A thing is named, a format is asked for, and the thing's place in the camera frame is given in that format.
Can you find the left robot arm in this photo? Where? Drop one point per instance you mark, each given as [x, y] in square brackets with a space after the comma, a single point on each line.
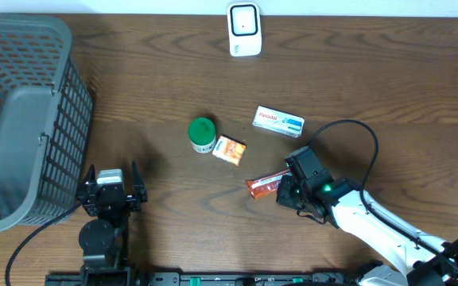
[105, 239]

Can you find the white barcode scanner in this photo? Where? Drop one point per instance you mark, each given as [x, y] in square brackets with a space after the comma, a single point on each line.
[244, 29]

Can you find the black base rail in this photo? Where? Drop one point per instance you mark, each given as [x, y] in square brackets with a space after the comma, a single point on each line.
[203, 279]

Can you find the red Toto chocolate bar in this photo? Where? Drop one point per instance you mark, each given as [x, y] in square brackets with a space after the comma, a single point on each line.
[266, 185]

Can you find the green lid white jar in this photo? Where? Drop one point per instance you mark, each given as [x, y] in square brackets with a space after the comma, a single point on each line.
[202, 135]

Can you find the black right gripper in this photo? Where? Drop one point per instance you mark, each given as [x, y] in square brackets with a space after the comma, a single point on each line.
[282, 193]

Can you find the white Panadol medicine box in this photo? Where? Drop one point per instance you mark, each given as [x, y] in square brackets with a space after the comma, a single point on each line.
[279, 122]

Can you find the orange Kleenex tissue pack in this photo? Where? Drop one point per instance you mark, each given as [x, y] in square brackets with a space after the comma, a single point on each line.
[229, 150]

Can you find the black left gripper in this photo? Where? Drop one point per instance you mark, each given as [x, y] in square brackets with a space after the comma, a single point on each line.
[131, 204]

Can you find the grey plastic mesh basket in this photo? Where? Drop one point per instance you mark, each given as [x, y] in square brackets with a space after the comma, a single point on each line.
[45, 119]

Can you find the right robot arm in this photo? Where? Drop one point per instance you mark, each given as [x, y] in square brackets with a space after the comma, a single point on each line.
[414, 257]

